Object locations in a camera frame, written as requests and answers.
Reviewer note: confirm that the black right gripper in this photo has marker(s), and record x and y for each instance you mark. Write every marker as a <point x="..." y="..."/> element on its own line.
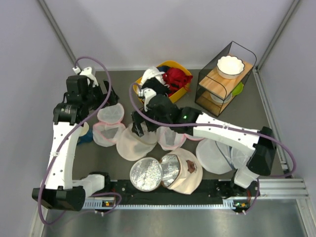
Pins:
<point x="137" y="127"/>

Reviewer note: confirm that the grey trimmed white mesh bag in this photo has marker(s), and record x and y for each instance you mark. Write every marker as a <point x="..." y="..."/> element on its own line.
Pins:
<point x="218" y="158"/>

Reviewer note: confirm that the green plastic bowl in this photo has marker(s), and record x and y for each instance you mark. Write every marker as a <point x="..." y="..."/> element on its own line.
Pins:
<point x="238" y="89"/>

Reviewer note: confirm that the beige mesh bag with glasses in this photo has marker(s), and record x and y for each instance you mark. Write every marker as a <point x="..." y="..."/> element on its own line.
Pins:
<point x="131" y="147"/>

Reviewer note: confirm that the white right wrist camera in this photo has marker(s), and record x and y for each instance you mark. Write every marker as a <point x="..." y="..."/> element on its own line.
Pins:
<point x="146" y="95"/>

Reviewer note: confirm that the pink trimmed bag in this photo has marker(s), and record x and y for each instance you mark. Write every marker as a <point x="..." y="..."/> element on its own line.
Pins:
<point x="109" y="127"/>
<point x="170" y="140"/>

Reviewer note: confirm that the white bra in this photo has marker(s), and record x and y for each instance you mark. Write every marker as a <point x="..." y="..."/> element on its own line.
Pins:
<point x="151" y="72"/>

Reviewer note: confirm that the beige foil lined bear bag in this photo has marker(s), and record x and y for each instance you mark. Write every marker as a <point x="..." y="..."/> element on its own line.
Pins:
<point x="178" y="170"/>

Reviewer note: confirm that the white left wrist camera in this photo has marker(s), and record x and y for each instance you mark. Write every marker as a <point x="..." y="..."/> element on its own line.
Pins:
<point x="89" y="72"/>

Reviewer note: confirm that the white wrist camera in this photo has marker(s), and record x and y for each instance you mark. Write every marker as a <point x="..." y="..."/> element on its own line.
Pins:
<point x="89" y="72"/>
<point x="146" y="95"/>

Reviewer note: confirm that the white scalloped bowl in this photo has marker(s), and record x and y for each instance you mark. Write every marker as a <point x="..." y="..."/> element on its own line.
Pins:
<point x="230" y="67"/>

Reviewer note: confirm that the pink trimmed bag centre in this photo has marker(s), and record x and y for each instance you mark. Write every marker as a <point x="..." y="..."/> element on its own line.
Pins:
<point x="170" y="140"/>

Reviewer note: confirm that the pink trimmed bag left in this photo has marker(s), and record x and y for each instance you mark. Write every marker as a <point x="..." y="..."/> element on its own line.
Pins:
<point x="109" y="127"/>

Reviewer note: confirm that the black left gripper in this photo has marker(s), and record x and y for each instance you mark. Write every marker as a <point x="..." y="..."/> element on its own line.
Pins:
<point x="103" y="97"/>

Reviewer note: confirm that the black wire shelf rack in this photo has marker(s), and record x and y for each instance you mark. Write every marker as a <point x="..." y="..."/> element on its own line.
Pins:
<point x="209" y="81"/>

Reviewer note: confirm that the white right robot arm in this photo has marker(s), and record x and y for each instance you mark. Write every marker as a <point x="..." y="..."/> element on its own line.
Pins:
<point x="259" y="146"/>

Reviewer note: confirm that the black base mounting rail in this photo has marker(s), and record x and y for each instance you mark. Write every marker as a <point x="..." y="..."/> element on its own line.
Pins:
<point x="208" y="192"/>

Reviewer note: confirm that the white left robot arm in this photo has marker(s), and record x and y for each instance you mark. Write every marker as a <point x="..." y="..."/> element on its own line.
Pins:
<point x="60" y="191"/>

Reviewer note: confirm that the red bra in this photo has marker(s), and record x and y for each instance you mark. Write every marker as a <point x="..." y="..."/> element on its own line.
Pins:
<point x="176" y="79"/>

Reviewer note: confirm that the black bra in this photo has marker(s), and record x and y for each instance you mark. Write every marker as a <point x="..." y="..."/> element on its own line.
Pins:
<point x="156" y="86"/>

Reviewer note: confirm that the yellow plastic basket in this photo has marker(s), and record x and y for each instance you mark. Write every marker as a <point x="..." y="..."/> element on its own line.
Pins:
<point x="164" y="68"/>

